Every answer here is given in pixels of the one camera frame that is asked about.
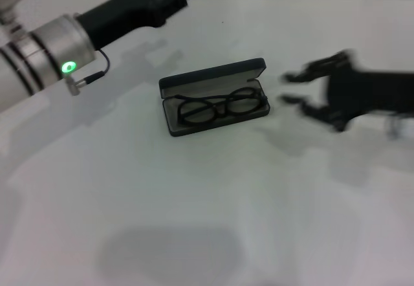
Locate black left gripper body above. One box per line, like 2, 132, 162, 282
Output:
77, 0, 169, 50

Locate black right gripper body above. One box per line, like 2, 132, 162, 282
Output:
325, 51, 414, 132

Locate black glasses case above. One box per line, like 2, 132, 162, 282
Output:
158, 58, 271, 137

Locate black glasses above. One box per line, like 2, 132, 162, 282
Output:
176, 87, 269, 127

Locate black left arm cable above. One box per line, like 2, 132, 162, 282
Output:
66, 49, 111, 97

